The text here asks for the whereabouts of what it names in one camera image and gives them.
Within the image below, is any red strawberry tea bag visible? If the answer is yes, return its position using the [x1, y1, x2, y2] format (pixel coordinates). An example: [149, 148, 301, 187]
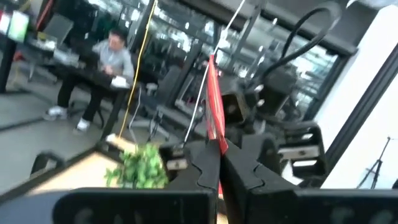
[205, 54, 230, 156]

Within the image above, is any black tripod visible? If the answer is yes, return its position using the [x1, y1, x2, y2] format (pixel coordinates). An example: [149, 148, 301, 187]
[356, 136, 393, 190]

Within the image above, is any black desk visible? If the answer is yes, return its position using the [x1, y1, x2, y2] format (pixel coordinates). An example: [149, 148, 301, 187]
[27, 55, 131, 139]

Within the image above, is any person's white black shoe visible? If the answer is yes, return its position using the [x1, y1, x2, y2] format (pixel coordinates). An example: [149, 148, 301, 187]
[46, 105, 68, 121]
[76, 118, 91, 132]

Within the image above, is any white cable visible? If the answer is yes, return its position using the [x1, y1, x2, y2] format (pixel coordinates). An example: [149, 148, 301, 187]
[183, 0, 246, 144]

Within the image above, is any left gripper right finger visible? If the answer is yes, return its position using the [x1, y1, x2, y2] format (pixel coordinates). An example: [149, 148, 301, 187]
[219, 141, 398, 224]

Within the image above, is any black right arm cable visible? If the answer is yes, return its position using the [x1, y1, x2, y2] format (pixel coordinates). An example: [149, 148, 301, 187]
[262, 2, 341, 80]

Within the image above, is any green plant in white pot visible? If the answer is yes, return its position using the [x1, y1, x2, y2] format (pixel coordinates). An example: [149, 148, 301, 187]
[104, 142, 170, 190]

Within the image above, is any lit computer monitor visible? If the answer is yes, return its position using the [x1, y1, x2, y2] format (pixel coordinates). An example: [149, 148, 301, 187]
[0, 10, 30, 44]

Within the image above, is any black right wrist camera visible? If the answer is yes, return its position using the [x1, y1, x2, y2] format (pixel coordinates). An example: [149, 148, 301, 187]
[221, 91, 250, 126]

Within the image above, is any yellow power cord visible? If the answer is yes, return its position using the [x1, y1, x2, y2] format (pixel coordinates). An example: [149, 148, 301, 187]
[119, 0, 159, 138]

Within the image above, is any person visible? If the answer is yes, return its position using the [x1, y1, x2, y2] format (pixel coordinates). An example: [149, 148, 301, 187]
[55, 28, 135, 124]

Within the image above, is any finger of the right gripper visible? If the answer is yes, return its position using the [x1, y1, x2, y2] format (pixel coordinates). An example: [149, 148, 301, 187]
[236, 134, 280, 177]

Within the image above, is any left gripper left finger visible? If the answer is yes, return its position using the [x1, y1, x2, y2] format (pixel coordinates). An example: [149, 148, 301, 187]
[52, 139, 222, 224]

